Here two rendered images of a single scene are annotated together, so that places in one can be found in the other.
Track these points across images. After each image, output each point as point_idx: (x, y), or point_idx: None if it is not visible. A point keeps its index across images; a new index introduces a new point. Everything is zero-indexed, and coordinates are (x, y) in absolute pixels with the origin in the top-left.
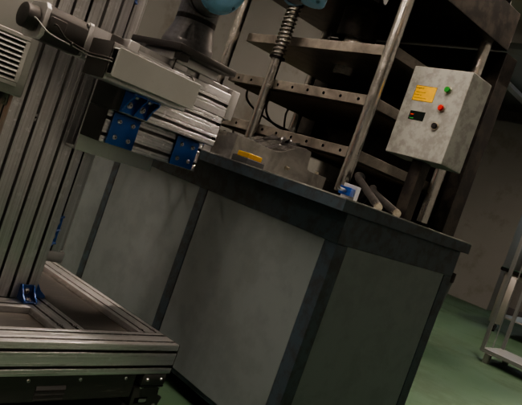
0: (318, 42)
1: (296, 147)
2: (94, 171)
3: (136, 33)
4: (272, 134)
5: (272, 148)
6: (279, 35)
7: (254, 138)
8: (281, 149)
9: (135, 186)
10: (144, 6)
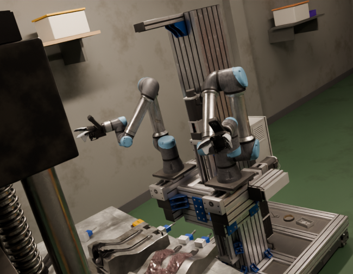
0: None
1: (99, 240)
2: None
3: (197, 167)
4: (107, 252)
5: (115, 242)
6: (32, 236)
7: (123, 252)
8: (110, 241)
9: None
10: (194, 155)
